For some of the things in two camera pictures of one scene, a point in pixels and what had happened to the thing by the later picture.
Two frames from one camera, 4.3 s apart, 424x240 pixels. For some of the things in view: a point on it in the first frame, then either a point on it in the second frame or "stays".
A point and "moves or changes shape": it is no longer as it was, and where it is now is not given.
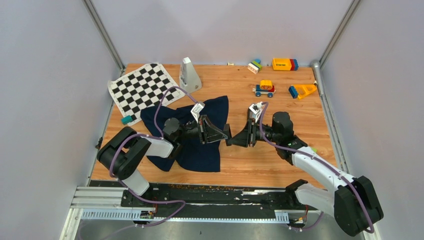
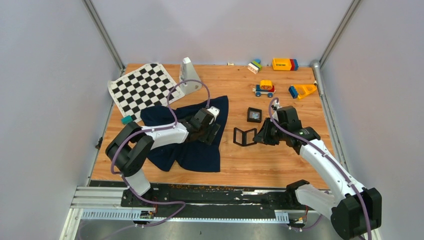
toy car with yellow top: x=265 y=87 stays
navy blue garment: x=194 y=156 stays
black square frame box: x=227 y=131 moves or changes shape
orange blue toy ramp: x=299 y=91 stays
